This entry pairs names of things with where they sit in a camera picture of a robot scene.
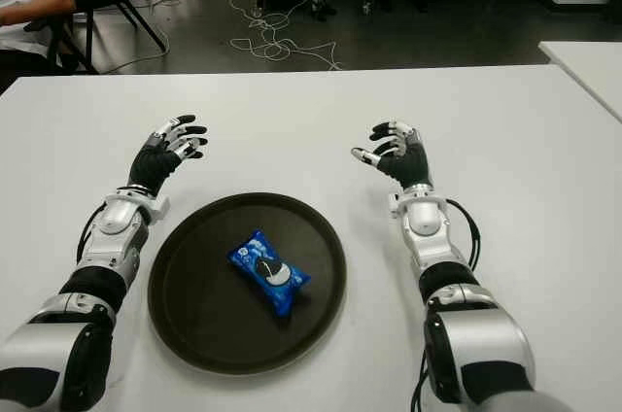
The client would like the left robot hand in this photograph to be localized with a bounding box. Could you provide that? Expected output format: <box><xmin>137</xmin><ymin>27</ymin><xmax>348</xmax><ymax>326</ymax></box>
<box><xmin>129</xmin><ymin>114</ymin><xmax>209</xmax><ymax>198</ymax></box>

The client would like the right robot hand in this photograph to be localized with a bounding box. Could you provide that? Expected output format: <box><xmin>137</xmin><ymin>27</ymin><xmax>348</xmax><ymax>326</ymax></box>
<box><xmin>350</xmin><ymin>120</ymin><xmax>434</xmax><ymax>189</ymax></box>

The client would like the blue Oreo packet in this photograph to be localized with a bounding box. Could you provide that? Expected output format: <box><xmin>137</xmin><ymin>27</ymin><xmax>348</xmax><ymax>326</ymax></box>
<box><xmin>226</xmin><ymin>229</ymin><xmax>312</xmax><ymax>317</ymax></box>

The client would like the round dark brown tray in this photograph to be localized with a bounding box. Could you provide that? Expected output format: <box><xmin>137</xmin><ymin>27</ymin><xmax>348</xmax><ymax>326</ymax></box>
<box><xmin>147</xmin><ymin>191</ymin><xmax>348</xmax><ymax>375</ymax></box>

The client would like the white side table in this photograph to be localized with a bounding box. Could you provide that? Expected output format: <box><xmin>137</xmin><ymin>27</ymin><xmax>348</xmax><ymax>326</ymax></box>
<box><xmin>537</xmin><ymin>41</ymin><xmax>622</xmax><ymax>124</ymax></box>

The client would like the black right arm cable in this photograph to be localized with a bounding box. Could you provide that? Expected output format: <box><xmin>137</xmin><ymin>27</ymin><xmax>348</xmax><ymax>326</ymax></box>
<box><xmin>410</xmin><ymin>197</ymin><xmax>483</xmax><ymax>412</ymax></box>

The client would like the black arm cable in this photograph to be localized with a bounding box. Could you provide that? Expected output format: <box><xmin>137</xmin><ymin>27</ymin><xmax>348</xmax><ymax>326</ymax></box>
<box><xmin>410</xmin><ymin>197</ymin><xmax>483</xmax><ymax>412</ymax></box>
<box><xmin>77</xmin><ymin>202</ymin><xmax>111</xmax><ymax>262</ymax></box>

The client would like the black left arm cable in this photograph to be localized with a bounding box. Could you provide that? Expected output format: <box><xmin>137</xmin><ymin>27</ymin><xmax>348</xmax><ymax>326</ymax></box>
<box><xmin>77</xmin><ymin>202</ymin><xmax>111</xmax><ymax>262</ymax></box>

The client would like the white floor cable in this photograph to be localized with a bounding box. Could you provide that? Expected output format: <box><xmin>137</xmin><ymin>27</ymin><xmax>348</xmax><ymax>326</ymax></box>
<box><xmin>227</xmin><ymin>0</ymin><xmax>344</xmax><ymax>72</ymax></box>

